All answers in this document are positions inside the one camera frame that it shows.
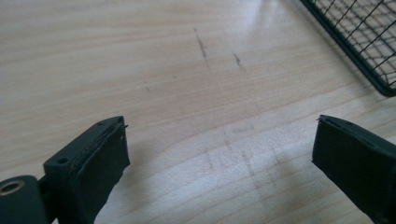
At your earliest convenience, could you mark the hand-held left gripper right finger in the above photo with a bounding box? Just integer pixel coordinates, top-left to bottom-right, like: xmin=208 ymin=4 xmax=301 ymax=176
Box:
xmin=311 ymin=114 xmax=396 ymax=224

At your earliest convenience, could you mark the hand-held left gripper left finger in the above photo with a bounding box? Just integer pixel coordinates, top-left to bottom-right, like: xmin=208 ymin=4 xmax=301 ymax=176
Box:
xmin=42 ymin=115 xmax=132 ymax=224

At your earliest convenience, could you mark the black wire mesh basket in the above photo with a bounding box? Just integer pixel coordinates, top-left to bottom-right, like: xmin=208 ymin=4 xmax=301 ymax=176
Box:
xmin=299 ymin=0 xmax=396 ymax=98

